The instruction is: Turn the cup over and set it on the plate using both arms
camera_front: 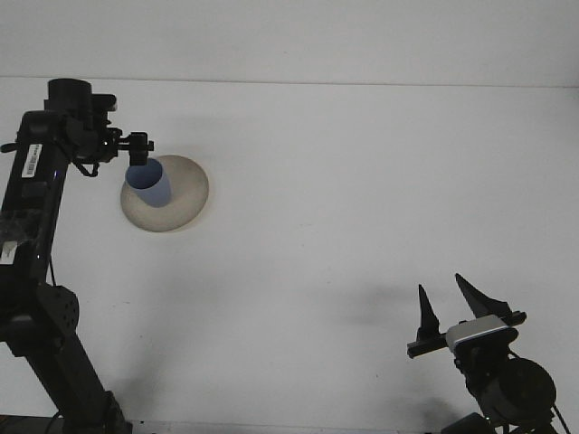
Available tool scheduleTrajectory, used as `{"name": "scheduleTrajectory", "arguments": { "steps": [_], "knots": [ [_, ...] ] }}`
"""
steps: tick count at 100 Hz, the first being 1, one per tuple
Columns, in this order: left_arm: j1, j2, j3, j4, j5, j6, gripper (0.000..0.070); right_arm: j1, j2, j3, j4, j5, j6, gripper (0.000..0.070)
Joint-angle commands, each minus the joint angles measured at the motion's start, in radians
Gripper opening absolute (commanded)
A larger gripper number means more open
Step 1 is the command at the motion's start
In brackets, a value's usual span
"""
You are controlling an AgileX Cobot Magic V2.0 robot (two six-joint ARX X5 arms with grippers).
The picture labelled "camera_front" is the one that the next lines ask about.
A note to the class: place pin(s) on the pale blue cup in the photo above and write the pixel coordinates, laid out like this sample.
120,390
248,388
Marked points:
154,190

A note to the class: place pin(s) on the pale round plate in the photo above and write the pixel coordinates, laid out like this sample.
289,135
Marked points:
185,203

